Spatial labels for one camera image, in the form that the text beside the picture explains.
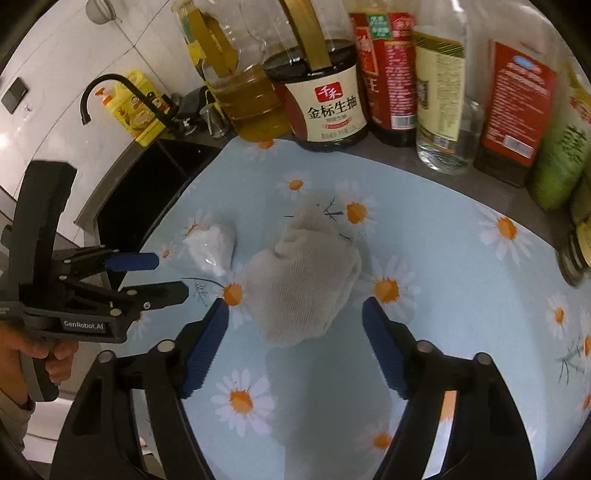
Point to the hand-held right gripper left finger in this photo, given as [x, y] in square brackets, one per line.
[207, 341]

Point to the white towel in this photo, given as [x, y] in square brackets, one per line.
[304, 277]

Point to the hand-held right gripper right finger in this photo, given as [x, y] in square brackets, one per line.
[383, 341]

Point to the green label bottle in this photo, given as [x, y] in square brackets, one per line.
[563, 152]

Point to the dark bottle red label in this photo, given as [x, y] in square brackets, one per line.
[392, 83]

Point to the dark soy sauce jug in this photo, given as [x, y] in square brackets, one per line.
[330, 115]

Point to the yellow-green oil bottle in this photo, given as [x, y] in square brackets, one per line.
[196, 32]

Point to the grey wall switch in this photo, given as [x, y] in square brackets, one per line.
[14, 94]

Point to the large clear cooking oil bottle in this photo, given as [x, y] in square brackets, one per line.
[249, 106]

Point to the clear bottle cream label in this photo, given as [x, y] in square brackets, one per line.
[438, 92]

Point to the small yellow-capped bottle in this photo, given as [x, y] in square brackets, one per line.
[575, 258]

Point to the person's left hand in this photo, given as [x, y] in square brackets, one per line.
[11, 360]

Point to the black sink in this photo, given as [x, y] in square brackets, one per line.
[138, 194]

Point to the plastic-wrapped white tissue ball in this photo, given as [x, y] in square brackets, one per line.
[210, 251]

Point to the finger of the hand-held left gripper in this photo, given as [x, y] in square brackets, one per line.
[161, 295]
[131, 261]

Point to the clear-necked bottle red label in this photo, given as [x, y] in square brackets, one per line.
[517, 106]

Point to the metal strainer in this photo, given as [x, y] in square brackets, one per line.
[99, 11]

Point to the daisy print tablecloth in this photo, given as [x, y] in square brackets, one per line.
[438, 277]

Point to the yellow dish soap bottle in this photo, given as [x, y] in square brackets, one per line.
[134, 110]

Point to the black faucet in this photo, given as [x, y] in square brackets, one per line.
[84, 104]

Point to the small glass cup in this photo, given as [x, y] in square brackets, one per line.
[216, 122]

